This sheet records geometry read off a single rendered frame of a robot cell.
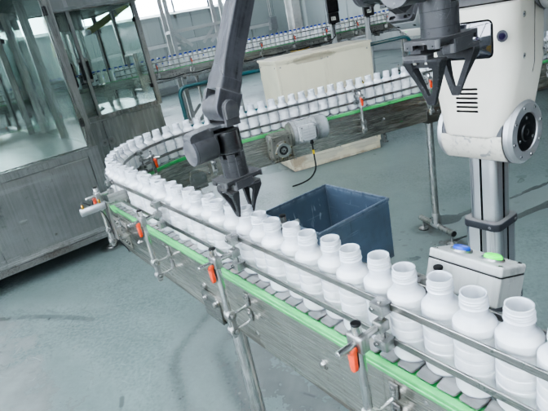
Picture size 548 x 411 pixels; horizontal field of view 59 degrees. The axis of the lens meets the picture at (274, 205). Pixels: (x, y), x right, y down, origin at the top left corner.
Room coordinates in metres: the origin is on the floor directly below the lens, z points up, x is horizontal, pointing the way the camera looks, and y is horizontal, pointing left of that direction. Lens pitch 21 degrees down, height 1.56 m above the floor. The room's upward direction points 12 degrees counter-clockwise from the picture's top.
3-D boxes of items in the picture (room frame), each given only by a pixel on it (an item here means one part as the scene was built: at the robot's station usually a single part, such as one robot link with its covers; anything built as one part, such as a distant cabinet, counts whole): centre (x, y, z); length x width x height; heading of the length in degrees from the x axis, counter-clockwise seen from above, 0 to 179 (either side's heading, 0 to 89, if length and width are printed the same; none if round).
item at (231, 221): (1.11, 0.10, 1.08); 0.06 x 0.06 x 0.17
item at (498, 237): (1.22, -0.59, 0.74); 0.11 x 0.11 x 0.40; 33
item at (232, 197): (1.05, 0.07, 1.20); 0.07 x 0.07 x 0.09; 33
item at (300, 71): (5.42, -0.74, 0.59); 1.10 x 0.62 x 1.18; 105
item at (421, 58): (0.75, -0.29, 1.43); 0.07 x 0.07 x 0.09; 32
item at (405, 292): (0.65, -0.18, 1.08); 0.06 x 0.06 x 0.17
